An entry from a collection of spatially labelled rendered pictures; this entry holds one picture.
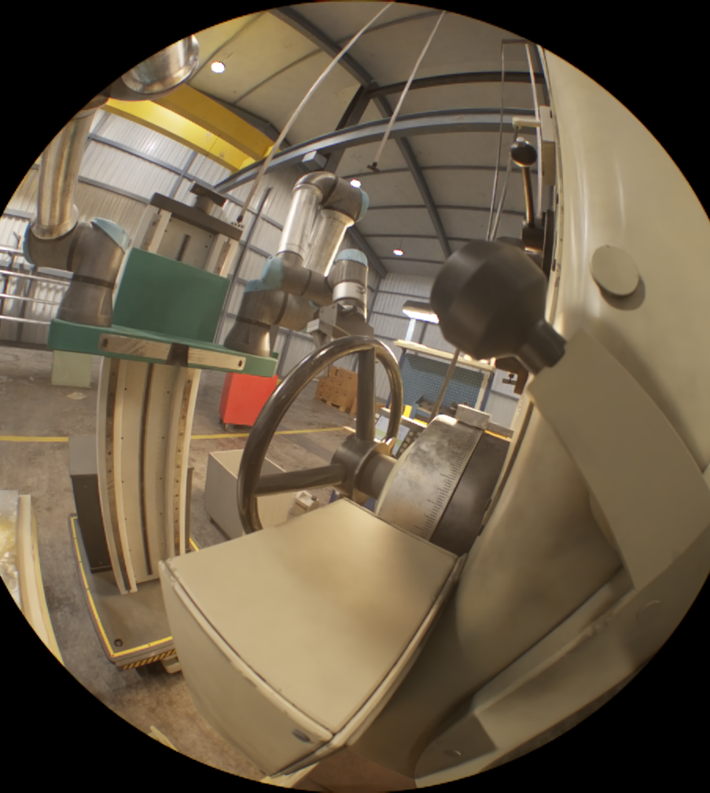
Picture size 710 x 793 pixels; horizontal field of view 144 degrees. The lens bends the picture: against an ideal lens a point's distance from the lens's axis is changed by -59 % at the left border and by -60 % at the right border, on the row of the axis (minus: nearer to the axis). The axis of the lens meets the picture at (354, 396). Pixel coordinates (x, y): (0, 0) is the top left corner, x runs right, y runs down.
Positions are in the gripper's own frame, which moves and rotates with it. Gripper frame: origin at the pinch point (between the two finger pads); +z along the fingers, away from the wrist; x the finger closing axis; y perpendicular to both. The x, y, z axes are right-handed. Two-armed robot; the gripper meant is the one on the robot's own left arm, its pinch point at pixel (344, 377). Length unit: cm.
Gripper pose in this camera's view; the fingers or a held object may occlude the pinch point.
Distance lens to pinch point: 56.1
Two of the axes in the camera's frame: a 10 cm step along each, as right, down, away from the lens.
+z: -0.5, 9.7, -2.4
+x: 6.0, 2.2, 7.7
